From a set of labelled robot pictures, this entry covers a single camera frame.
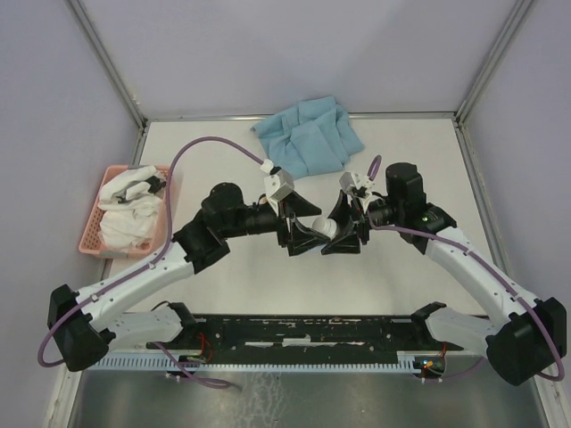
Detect aluminium corner post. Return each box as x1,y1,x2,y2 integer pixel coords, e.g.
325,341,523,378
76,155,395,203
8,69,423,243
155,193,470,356
64,0,147,129
455,0,537,128

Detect pink plastic basket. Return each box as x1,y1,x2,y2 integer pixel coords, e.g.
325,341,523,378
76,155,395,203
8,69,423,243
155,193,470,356
79,165,182,259

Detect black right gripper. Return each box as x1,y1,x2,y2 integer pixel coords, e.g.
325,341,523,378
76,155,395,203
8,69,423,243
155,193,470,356
317,187,402,255

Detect white cap dark pill bottle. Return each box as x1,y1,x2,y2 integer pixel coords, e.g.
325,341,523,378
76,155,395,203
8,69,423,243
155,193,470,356
311,217,338,240

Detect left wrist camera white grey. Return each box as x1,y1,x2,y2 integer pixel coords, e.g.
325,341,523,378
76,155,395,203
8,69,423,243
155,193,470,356
260,159,294,212

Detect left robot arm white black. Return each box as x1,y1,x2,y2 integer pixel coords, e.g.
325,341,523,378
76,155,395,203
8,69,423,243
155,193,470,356
47,183,327,372

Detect right aluminium corner post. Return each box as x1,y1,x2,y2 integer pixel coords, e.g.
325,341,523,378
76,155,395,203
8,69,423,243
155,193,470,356
455,0,537,128

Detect left aluminium corner post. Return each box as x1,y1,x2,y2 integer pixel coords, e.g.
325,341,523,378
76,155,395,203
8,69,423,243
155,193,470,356
64,0,147,129

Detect light blue cable duct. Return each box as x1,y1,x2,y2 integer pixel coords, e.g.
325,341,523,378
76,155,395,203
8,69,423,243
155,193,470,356
87,351,425,371

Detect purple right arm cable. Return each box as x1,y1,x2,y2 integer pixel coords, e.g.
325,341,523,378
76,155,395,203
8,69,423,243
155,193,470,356
366,154,566,384

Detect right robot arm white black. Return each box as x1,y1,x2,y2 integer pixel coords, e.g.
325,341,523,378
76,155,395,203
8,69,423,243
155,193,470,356
312,157,567,386

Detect white crumpled cloth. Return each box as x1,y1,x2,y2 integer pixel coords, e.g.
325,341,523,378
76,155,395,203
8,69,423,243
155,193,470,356
97,165,166,251

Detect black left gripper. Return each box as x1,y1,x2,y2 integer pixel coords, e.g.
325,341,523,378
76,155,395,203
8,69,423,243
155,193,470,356
221,190,330,255

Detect light blue folded cloth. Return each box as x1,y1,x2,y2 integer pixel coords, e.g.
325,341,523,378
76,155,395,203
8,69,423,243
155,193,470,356
251,96,364,179

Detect wrist camera white grey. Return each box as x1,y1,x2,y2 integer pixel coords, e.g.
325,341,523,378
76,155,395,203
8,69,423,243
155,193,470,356
339,172,374,199
260,159,294,212

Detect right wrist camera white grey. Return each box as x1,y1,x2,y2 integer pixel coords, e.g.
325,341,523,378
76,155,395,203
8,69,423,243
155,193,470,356
339,172,374,199

